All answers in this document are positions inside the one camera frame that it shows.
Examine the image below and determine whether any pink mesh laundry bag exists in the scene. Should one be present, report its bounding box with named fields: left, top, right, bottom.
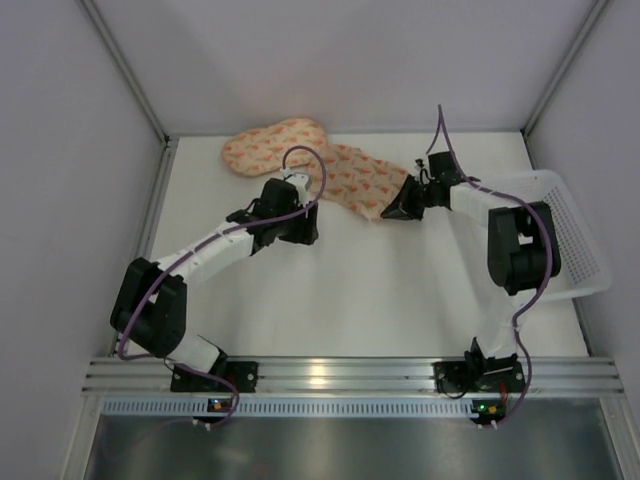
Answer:
left=221, top=117, right=329, bottom=178
left=321, top=144, right=409, bottom=221

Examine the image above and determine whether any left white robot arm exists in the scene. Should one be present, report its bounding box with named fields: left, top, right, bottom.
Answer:
left=110, top=173, right=318, bottom=374

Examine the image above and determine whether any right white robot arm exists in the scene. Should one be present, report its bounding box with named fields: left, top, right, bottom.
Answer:
left=381, top=151, right=561, bottom=359

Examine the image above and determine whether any white plastic basket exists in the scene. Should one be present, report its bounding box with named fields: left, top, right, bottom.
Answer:
left=484, top=170, right=612, bottom=302

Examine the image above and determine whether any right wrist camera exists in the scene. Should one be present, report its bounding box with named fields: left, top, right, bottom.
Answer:
left=414, top=158, right=431, bottom=184

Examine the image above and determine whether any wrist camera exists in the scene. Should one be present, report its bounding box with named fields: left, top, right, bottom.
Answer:
left=282, top=168, right=312, bottom=206
left=414, top=158, right=431, bottom=184

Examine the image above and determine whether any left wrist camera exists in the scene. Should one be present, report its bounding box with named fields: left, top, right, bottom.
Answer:
left=282, top=168, right=312, bottom=206

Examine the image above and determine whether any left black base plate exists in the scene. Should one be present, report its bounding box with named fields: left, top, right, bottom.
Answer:
left=170, top=359, right=259, bottom=393

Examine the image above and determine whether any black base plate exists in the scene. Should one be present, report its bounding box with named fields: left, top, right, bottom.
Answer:
left=170, top=359, right=259, bottom=393
left=434, top=357, right=525, bottom=396

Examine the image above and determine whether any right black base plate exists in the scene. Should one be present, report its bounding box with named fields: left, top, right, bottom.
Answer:
left=434, top=357, right=525, bottom=396

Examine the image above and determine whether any aluminium mounting rail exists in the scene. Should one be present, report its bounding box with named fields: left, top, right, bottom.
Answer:
left=81, top=357, right=624, bottom=398

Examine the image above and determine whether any perforated cable duct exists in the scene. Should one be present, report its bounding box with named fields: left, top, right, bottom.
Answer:
left=102, top=396, right=504, bottom=418

